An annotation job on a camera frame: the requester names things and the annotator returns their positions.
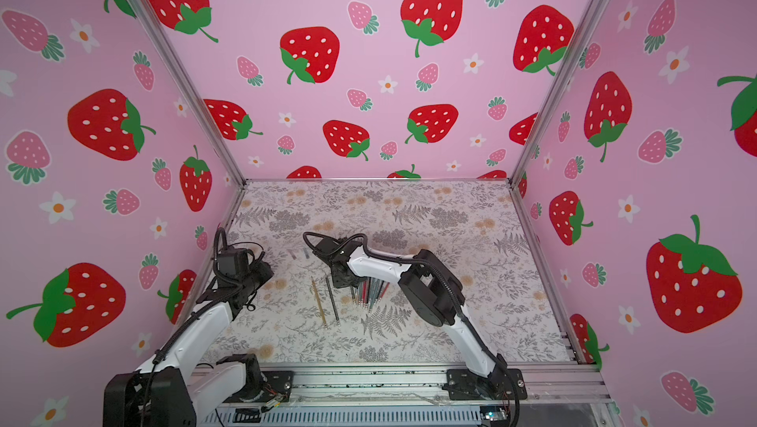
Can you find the yellow pencil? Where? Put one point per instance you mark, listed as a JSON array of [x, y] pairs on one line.
[[319, 302]]

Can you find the aluminium frame rail base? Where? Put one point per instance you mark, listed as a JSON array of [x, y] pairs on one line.
[[412, 395]]

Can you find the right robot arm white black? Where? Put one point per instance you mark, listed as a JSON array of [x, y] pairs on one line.
[[432, 290]]

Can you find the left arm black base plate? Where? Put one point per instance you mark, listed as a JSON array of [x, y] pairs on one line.
[[270, 387]]

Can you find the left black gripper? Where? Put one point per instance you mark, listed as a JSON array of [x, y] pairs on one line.
[[263, 270]]

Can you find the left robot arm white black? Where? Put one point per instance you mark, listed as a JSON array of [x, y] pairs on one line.
[[160, 392]]

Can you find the dark blue pencil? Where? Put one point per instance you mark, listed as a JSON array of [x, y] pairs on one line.
[[332, 299]]

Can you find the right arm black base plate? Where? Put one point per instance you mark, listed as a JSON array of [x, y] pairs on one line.
[[463, 385]]

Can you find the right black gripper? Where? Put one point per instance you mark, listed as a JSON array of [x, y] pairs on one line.
[[340, 273]]

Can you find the aluminium corner post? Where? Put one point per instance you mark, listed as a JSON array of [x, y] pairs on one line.
[[583, 33], [156, 32]]

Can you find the right aluminium corner post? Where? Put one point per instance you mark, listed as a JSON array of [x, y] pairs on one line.
[[583, 33]]

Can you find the teal green pencil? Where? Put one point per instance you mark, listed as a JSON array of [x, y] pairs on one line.
[[372, 285]]

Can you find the left aluminium corner post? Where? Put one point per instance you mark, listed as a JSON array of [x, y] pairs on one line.
[[156, 32]]

